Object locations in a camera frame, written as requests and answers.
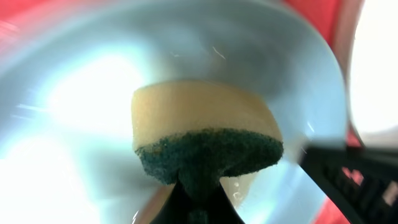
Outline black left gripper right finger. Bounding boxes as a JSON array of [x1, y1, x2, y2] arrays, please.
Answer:
[[299, 145, 397, 224]]

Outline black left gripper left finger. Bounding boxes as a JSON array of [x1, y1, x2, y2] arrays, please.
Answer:
[[151, 177, 244, 224]]

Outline green yellow sponge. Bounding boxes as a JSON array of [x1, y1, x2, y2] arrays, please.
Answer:
[[131, 80, 284, 204]]

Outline white plate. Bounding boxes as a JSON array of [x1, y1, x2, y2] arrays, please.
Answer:
[[349, 0, 397, 147]]

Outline light blue plate front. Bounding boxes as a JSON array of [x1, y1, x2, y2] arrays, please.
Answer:
[[1, 1, 346, 223]]

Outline red plastic tray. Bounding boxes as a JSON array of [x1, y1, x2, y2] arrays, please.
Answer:
[[1, 1, 346, 223]]

